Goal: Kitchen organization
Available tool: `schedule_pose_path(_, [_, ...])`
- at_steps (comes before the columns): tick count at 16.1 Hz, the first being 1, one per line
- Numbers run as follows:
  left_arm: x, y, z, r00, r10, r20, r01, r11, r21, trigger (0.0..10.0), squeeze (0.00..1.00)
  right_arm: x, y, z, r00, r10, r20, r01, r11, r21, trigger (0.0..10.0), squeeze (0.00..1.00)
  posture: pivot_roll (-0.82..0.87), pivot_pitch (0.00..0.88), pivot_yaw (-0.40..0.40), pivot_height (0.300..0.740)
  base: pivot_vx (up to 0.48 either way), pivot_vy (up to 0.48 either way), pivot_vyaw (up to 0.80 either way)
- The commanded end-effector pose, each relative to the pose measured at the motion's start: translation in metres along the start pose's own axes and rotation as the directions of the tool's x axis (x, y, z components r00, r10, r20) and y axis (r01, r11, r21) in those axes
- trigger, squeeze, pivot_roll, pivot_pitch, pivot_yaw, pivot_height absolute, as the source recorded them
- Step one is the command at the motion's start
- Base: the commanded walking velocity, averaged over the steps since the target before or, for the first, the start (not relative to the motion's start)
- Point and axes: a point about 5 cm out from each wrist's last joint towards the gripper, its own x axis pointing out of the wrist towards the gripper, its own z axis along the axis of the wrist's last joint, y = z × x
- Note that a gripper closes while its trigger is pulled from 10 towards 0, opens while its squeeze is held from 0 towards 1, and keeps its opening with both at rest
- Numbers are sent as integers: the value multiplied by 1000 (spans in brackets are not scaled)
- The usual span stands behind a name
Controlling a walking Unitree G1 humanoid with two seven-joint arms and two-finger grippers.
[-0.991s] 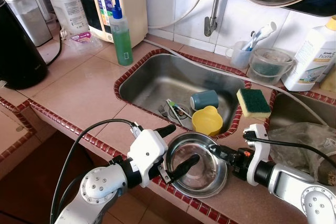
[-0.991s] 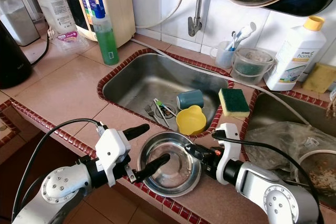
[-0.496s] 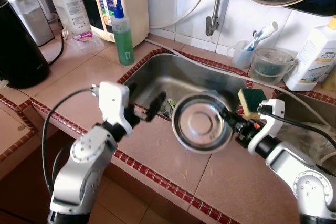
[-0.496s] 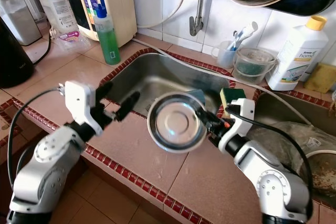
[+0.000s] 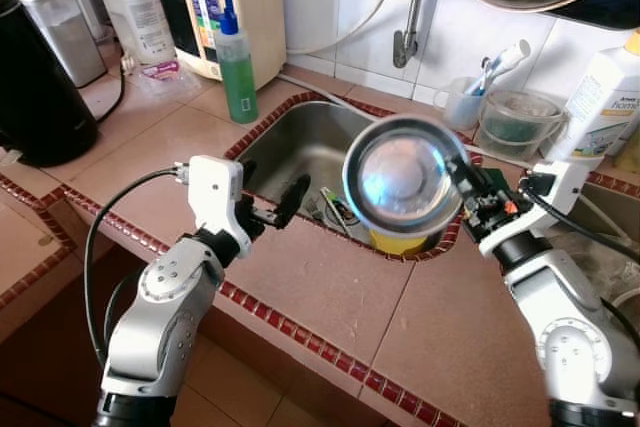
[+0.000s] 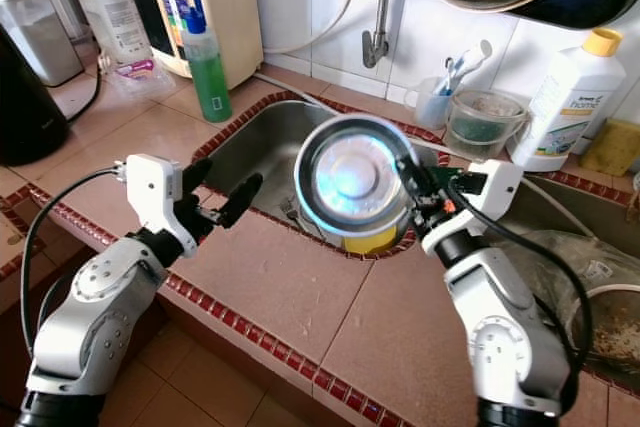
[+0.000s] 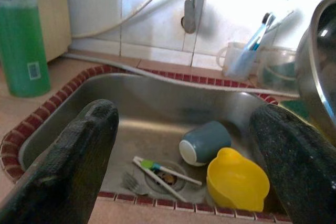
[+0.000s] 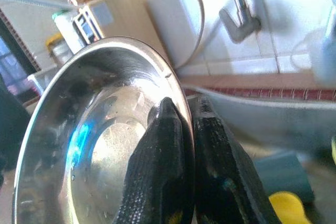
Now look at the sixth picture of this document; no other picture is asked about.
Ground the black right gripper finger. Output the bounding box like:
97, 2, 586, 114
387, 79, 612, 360
395, 150, 426, 193

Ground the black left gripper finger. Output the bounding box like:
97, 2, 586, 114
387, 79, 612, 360
218, 173, 263, 230
182, 157, 214, 200

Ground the round steel dish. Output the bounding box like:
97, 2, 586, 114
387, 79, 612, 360
293, 114, 421, 238

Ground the yellow bowl grey suction base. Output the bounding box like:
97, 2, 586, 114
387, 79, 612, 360
340, 227, 401, 256

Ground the translucent toothbrush cup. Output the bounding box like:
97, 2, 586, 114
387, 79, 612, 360
405, 77, 453, 133

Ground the clear tub with green scourer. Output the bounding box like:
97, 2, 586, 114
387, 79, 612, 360
445, 90, 531, 161

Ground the green bottle blue cap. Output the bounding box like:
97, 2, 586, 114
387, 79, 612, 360
182, 9, 233, 125

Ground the blue toothbrush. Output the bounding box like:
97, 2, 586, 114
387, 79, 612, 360
438, 52, 466, 96

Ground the pink printed plastic packet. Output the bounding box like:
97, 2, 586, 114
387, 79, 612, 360
115, 59, 161, 83

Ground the white detergent bottle yellow cap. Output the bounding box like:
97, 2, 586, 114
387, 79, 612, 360
508, 27, 626, 173

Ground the beige water filter appliance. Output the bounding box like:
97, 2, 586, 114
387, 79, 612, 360
120, 0, 266, 88

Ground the black electric kettle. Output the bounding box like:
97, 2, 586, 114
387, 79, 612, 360
0, 27, 73, 168

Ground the yellow cleaning pad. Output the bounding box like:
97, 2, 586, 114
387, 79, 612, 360
580, 117, 640, 178

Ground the clear container white lid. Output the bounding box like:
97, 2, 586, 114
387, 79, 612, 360
2, 0, 81, 88

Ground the steel pot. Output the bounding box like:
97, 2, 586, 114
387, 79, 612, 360
575, 282, 640, 378

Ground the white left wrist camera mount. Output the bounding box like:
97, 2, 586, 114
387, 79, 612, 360
125, 154, 196, 260

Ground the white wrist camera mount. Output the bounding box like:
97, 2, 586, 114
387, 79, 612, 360
420, 159, 524, 258
125, 154, 196, 260

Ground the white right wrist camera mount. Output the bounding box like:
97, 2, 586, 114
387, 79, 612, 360
420, 159, 524, 258

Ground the grey water hose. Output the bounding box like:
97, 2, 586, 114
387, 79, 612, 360
250, 72, 611, 238

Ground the grey wall tap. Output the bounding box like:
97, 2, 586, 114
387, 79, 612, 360
362, 0, 401, 70

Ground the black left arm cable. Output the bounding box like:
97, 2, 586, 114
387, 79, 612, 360
18, 162, 131, 358

